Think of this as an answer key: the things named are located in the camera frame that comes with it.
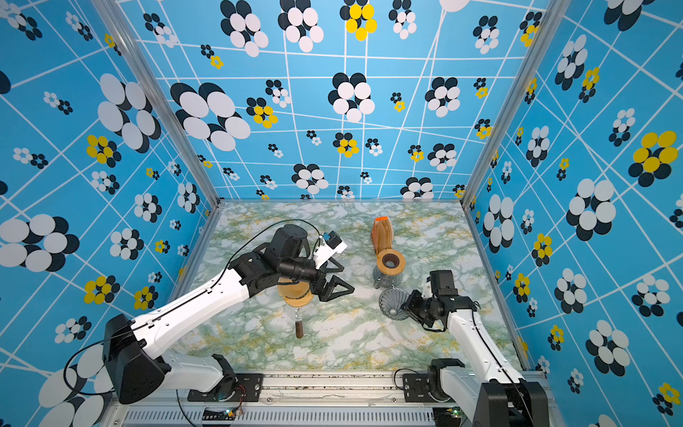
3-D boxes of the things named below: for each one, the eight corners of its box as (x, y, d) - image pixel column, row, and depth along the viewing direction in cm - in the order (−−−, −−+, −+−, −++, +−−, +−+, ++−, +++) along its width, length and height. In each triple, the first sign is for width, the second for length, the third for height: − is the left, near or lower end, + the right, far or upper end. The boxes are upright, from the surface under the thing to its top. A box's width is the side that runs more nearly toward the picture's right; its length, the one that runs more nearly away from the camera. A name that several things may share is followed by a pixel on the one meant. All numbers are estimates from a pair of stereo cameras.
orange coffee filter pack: (373, 254, 104) (375, 240, 96) (371, 231, 111) (373, 216, 104) (391, 254, 104) (394, 240, 96) (388, 231, 111) (391, 216, 104)
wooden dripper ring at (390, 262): (378, 285, 95) (380, 270, 87) (376, 264, 101) (378, 249, 93) (402, 285, 95) (406, 270, 87) (399, 264, 101) (403, 249, 93)
